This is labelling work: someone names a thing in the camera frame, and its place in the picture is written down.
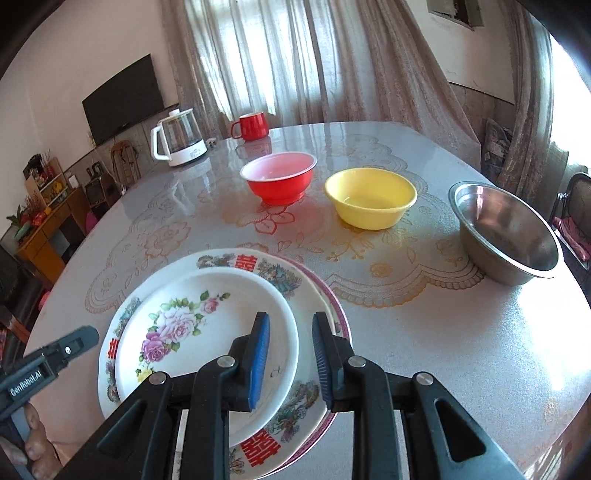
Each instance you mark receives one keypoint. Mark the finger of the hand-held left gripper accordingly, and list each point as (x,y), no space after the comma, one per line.
(69,345)

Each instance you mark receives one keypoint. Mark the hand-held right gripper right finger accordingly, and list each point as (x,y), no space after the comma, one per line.
(323,364)

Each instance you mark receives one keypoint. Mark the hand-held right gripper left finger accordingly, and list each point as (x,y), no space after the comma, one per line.
(259,364)

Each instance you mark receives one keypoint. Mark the large purple floral rim plate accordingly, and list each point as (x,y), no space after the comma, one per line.
(340,318)

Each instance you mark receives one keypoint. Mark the white plate with rose print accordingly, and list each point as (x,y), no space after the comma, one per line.
(184,355)

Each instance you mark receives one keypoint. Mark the yellow plastic bowl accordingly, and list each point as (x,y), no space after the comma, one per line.
(369,212)

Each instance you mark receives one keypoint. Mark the red plastic bowl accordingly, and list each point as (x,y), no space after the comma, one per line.
(277,189)

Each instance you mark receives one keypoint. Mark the stainless steel bowl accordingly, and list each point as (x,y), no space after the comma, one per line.
(498,230)

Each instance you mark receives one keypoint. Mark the person's left hand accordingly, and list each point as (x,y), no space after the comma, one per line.
(44,443)

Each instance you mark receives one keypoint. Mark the dark sofa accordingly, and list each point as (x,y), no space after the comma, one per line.
(16,286)

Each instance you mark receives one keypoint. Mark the orange wooden cabinet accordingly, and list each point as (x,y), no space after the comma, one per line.
(46,230)

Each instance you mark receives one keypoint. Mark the pink bag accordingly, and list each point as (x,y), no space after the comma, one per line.
(89,224)

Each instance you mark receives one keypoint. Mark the black speaker box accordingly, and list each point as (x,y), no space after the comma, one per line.
(96,191)

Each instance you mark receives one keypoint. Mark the white cluttered shelf unit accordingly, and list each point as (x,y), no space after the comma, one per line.
(44,180)

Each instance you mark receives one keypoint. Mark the wooden chair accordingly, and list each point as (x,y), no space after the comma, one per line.
(124,161)

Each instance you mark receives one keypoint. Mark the white glass electric kettle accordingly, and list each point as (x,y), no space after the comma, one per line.
(184,138)

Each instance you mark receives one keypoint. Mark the red mug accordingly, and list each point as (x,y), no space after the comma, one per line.
(254,127)

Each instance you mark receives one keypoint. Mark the printed cushion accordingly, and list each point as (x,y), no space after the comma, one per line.
(496,143)

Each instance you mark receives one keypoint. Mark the beige sheer curtain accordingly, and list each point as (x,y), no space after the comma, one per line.
(300,60)

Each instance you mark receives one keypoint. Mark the dark round back chair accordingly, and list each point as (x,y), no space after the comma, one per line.
(577,194)

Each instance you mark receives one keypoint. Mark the beige side window curtain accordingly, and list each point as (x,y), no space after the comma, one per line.
(531,92)

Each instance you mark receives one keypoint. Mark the black wall television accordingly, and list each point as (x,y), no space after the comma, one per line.
(120,101)

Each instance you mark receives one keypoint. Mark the grey wall electrical box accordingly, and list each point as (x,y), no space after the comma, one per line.
(443,7)

